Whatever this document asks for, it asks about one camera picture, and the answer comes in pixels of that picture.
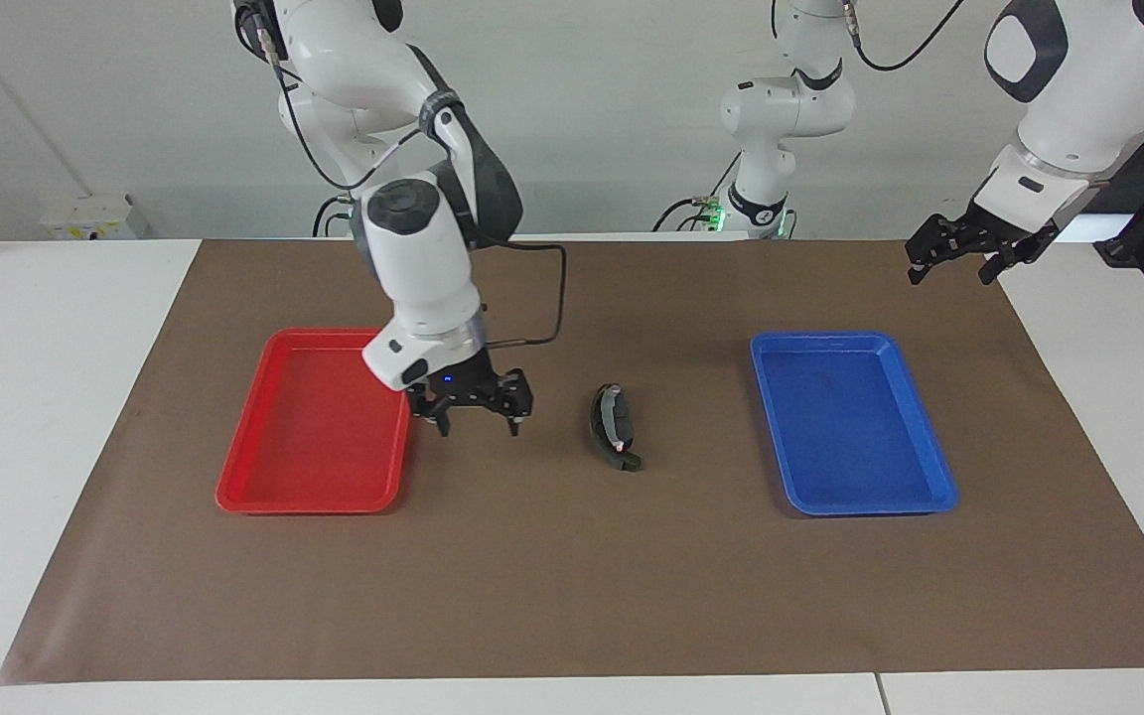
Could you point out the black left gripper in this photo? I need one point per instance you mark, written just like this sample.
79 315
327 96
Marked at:
1004 240

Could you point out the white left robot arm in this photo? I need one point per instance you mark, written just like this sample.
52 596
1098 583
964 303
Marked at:
1088 89

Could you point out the red plastic tray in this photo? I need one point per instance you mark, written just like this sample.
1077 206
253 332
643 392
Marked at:
314 447

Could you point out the brown table mat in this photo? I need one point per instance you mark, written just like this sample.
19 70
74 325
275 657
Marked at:
582 576

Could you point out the white wall box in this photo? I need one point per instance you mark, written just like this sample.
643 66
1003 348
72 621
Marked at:
95 216

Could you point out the curved black brake shoe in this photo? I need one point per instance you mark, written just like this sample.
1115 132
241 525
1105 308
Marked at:
597 425

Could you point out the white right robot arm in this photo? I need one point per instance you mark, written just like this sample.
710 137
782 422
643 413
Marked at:
423 258

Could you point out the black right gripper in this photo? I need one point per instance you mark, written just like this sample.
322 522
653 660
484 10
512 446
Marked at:
463 382

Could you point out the blue plastic tray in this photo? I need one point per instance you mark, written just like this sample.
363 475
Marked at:
850 427

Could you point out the small dark grey brake pad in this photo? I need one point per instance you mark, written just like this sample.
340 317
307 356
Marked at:
618 422

